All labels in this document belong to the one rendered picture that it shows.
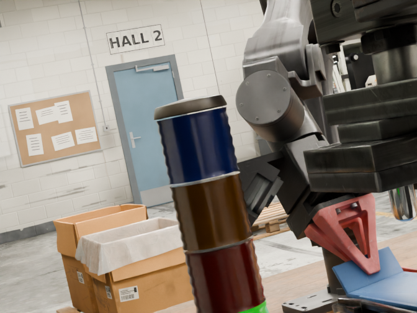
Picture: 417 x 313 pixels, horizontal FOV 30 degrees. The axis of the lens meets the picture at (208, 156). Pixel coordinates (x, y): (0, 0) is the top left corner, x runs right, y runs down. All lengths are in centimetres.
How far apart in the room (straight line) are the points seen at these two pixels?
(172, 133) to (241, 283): 8
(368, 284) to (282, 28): 31
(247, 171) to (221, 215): 39
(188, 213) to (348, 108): 29
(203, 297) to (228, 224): 4
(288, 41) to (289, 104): 13
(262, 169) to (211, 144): 40
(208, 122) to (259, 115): 37
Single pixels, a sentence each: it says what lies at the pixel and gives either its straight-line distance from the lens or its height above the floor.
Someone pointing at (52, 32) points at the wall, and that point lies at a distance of 1167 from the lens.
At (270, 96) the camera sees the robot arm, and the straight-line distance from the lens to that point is 76.
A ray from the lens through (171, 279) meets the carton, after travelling 422.
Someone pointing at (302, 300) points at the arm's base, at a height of 91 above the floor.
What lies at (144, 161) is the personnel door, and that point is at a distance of 1174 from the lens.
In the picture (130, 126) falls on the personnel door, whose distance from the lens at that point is 1171.
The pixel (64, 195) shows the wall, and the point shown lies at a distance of 1152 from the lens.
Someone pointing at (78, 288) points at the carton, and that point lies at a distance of 493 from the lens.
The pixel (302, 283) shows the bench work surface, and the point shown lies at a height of 90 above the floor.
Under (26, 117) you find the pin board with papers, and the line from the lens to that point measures 1145.
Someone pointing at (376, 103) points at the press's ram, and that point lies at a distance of 63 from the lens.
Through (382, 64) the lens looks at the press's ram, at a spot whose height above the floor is 120.
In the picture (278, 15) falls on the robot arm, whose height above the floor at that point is 129.
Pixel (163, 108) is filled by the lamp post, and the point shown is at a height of 119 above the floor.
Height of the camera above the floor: 119
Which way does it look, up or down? 3 degrees down
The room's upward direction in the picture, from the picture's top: 12 degrees counter-clockwise
